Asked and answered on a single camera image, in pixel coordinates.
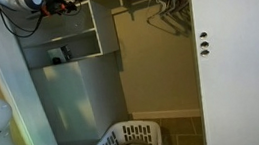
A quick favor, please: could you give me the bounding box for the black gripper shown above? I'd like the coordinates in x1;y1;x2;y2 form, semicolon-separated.
58;0;79;15

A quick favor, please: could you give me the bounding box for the white two-tier shelf unit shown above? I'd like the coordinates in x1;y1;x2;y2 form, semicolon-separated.
13;0;122;71

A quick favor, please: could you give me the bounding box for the black and white box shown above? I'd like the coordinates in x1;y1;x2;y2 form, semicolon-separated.
46;43;75;66

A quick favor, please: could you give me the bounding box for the small black round object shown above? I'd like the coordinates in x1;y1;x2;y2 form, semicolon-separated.
51;56;63;66

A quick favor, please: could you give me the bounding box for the tall white cabinet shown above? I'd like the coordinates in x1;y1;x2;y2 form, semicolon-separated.
28;50;134;145

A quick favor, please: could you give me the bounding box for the white plastic laundry basket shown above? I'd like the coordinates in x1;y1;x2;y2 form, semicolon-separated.
75;116;164;145

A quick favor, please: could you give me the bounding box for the white baseboard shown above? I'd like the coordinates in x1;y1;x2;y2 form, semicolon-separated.
130;102;203;127

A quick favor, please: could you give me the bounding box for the white door with latch holes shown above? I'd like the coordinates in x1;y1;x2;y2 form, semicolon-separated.
186;0;259;145

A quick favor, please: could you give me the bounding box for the black wrist camera, orange clip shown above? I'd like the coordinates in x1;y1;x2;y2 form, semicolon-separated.
38;0;62;19

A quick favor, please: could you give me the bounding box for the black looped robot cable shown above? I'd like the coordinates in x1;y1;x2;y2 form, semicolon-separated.
0;0;48;42

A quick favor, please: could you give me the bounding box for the white wire hanger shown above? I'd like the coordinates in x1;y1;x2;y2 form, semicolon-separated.
143;0;180;41

